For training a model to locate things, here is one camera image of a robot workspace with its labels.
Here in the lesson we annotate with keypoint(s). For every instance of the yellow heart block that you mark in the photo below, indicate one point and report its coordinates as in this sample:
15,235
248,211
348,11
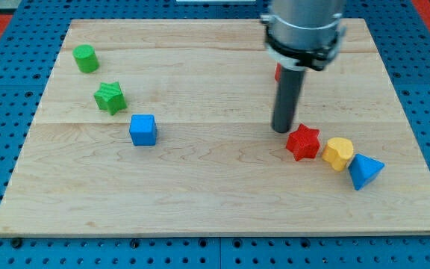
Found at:
337,152

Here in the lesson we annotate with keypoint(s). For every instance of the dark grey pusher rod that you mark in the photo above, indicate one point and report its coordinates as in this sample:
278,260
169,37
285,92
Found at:
286,99

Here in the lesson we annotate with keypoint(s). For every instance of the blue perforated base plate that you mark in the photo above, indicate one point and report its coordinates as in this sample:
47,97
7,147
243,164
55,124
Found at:
28,49

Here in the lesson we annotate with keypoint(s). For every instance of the green cylinder block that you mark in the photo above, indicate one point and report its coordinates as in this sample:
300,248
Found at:
85,58

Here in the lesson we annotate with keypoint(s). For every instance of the red cylinder block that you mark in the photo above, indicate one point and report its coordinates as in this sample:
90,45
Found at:
277,72

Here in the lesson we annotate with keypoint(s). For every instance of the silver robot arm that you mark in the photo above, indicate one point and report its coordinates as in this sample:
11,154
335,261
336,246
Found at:
302,34

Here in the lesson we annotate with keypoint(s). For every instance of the blue cube block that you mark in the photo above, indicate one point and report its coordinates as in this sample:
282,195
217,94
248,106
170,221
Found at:
143,130

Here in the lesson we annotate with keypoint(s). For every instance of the red star block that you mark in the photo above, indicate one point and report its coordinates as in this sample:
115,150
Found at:
303,142

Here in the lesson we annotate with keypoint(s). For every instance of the green star block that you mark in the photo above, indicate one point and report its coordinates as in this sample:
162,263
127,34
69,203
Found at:
109,97

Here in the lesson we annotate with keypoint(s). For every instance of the light wooden board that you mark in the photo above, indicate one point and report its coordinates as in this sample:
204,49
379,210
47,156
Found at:
217,168

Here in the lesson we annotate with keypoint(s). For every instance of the blue triangle block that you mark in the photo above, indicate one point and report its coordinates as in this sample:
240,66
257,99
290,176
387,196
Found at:
363,170

